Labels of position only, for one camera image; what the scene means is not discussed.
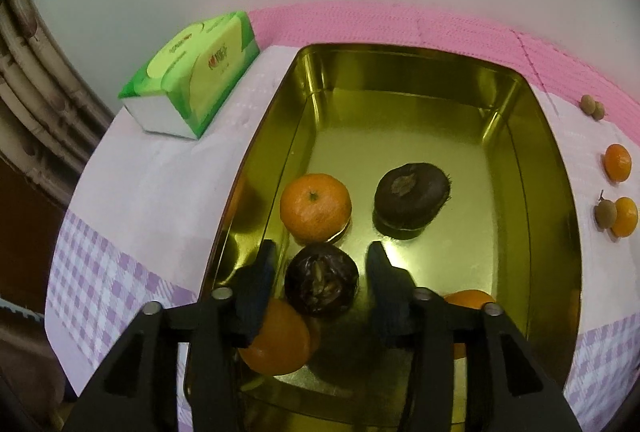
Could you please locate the dark brown furniture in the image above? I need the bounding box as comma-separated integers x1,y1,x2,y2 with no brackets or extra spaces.
0,152,68,308

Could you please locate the purple checkered tablecloth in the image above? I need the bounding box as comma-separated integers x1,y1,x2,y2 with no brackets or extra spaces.
45,44,640,432

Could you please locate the brown longan with stem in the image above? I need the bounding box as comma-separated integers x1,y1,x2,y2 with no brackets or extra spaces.
593,191,617,229

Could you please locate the red and gold tin box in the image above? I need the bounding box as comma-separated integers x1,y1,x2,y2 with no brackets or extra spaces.
182,43,583,432

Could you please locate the dark brown water chestnut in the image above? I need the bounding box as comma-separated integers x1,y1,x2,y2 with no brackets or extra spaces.
284,243,360,317
374,162,453,233

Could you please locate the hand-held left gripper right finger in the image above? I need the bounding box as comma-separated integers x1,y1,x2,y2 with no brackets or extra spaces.
366,241,583,432

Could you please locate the beige patterned curtain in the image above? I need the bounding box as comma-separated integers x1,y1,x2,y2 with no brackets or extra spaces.
0,0,116,208

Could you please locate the green tissue pack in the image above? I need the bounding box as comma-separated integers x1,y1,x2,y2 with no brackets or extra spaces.
118,11,261,142

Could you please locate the pink foam mat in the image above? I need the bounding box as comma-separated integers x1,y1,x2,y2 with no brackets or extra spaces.
247,1,633,133

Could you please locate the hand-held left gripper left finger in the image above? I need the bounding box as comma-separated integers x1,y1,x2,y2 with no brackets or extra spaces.
62,239,278,432

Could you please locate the orange mandarin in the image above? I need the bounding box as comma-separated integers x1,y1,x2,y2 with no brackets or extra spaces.
611,196,639,238
279,173,353,245
239,297,322,376
603,143,633,183
442,289,498,360

